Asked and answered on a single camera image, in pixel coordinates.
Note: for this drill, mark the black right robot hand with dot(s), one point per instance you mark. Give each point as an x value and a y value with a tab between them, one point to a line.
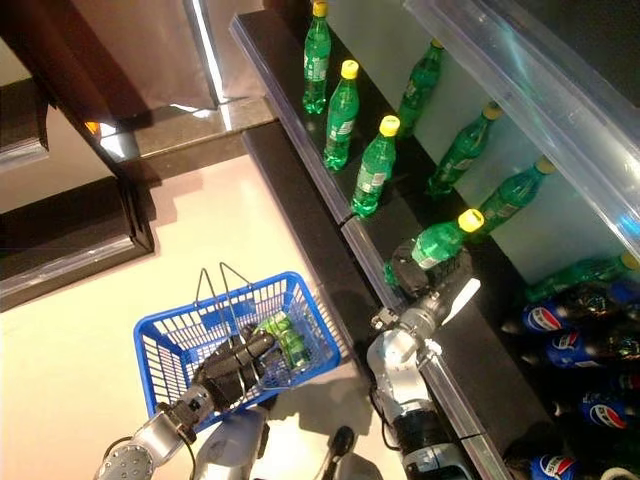
410	280

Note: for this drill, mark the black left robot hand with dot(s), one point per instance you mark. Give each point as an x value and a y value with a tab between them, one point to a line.
225	370

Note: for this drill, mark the green soda bottle yellow cap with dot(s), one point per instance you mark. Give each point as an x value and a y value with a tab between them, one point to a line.
440	242
515	192
420	85
580	272
285	340
316	65
460	152
341	120
375	170

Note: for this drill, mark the blue plastic shopping basket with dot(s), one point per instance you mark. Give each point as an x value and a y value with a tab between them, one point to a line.
165	345

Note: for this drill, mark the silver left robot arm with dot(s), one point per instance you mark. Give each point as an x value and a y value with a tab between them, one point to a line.
150	435

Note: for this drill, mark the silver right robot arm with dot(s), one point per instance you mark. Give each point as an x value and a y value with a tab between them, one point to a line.
400	360

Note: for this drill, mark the grey robot body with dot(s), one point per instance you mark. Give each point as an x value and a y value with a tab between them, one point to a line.
230	445

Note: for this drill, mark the dark drinks shelf board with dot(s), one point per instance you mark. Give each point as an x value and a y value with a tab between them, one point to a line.
407	200

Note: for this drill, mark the dark side shelf rack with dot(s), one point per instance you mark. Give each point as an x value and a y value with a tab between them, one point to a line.
60	240

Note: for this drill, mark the white tape roll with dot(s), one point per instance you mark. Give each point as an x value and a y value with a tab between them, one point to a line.
620	475

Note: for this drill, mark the silver metal pole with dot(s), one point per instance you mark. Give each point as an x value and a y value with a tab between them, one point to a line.
205	50

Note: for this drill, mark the dark high shelf board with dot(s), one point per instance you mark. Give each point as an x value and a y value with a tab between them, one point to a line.
600	35

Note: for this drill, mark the dark brown glossy pillar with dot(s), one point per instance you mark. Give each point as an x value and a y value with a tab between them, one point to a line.
75	60

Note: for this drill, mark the clear price rail strip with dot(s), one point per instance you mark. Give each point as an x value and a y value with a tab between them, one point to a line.
525	100
296	129
371	262

